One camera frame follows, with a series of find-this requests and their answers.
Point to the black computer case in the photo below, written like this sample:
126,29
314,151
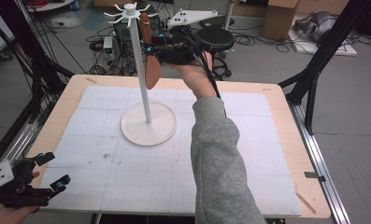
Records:
122,31

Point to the white floor board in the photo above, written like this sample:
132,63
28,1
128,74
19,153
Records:
345,49

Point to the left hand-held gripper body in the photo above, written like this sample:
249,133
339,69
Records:
18,193

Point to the black metal frame post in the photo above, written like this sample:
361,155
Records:
329,40
18,37

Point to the grey tape strip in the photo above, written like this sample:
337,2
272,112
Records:
314,176

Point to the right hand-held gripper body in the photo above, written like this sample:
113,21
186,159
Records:
177,56

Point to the person's right hand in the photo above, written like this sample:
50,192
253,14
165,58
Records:
195,81

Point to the white power adapter box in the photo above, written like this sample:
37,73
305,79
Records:
108,46

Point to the grey bag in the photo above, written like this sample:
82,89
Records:
314,25

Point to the black round stool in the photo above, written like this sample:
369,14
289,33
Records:
216,39

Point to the white grid mat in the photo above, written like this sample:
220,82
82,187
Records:
127,174

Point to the person's left hand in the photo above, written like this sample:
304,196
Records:
5,216

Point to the white hook stand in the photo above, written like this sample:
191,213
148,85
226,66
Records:
149,127

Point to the wooden spatula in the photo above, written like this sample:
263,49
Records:
152,73

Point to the aluminium rail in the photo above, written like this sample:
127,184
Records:
323,161
19,143

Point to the large open cardboard box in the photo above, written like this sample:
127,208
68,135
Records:
279,18

